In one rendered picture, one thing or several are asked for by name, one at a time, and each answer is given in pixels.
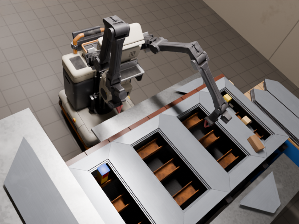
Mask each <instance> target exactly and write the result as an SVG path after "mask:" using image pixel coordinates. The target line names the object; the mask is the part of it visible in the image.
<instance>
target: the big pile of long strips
mask: <svg viewBox="0 0 299 224"><path fill-rule="evenodd" d="M263 87H264V90H259V89H255V88H254V89H252V90H250V96H251V102H253V103H254V104H255V105H256V106H257V107H258V108H259V109H260V110H261V111H262V112H263V113H265V114H266V115H267V116H268V117H269V118H270V119H271V120H272V121H273V122H274V123H275V124H277V125H278V126H279V127H280V128H281V129H282V130H283V131H284V132H285V133H286V134H287V135H288V136H289V138H290V139H291V140H292V141H293V142H294V143H295V144H296V145H297V146H298V147H299V99H298V98H297V97H296V96H294V95H293V94H292V93H291V92H290V91H289V90H287V89H286V88H285V87H284V86H283V85H281V84H280V83H279V82H278V81H274V80H269V79H264V83H263Z"/></svg>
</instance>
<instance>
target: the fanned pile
mask: <svg viewBox="0 0 299 224"><path fill-rule="evenodd" d="M201 85H203V78H202V77H201V78H198V79H195V80H193V81H191V82H189V83H187V84H185V85H183V86H181V87H179V88H177V89H176V90H175V91H178V92H184V93H189V92H191V91H192V90H194V89H196V88H197V87H199V86H201Z"/></svg>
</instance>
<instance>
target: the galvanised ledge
mask: <svg viewBox="0 0 299 224"><path fill-rule="evenodd" d="M201 77H202V76H201V74H200V72H197V73H195V74H194V75H192V76H190V77H188V78H186V79H184V80H182V81H180V82H178V83H177V84H175V85H173V86H171V87H169V88H167V89H165V90H163V91H161V92H160V93H158V94H156V95H154V96H152V97H150V98H148V99H146V100H144V101H143V102H140V103H138V104H137V105H135V106H133V107H131V108H129V109H127V110H125V111H123V112H121V113H119V114H118V115H116V116H114V117H112V118H110V119H108V120H106V121H104V122H102V123H101V124H99V125H97V126H95V127H93V128H91V131H92V132H93V134H94V135H95V136H96V138H97V139H98V140H99V142H102V141H104V140H106V139H108V138H109V137H111V136H113V135H114V134H116V133H118V132H120V131H121V130H123V129H125V128H127V127H129V126H130V125H132V124H134V123H136V122H137V121H139V120H141V119H143V118H144V117H146V116H148V115H150V114H151V113H153V112H155V111H157V110H159V109H160V108H162V107H164V106H166V105H167V104H169V103H171V102H173V101H175V100H176V99H178V98H180V97H181V96H183V95H185V94H186V93H184V92H178V91H175V90H176V89H177V88H179V87H181V86H183V85H185V84H187V83H189V82H191V81H193V80H195V79H198V78H201Z"/></svg>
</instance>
